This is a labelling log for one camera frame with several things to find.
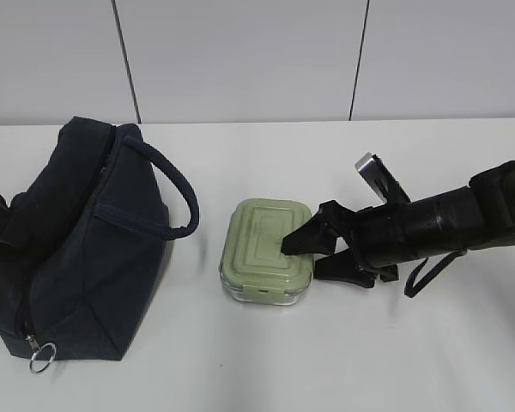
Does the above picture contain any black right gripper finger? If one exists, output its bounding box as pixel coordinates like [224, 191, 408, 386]
[281, 214, 348, 256]
[313, 250, 376, 288]

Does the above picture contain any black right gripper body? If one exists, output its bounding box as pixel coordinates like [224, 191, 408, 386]
[317, 200, 402, 282]

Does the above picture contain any green lidded glass container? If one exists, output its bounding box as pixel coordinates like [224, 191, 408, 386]
[219, 198, 313, 306]

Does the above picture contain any navy blue fabric bag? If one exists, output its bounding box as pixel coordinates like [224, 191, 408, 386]
[0, 117, 200, 361]

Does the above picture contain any silver zipper pull ring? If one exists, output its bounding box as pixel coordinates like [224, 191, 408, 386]
[23, 332, 58, 374]

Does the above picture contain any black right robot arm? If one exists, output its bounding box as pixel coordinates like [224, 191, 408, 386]
[282, 154, 515, 298]

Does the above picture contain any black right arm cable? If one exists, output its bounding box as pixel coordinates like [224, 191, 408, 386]
[403, 250, 467, 300]

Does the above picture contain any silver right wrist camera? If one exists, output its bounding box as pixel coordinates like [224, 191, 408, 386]
[354, 153, 410, 204]

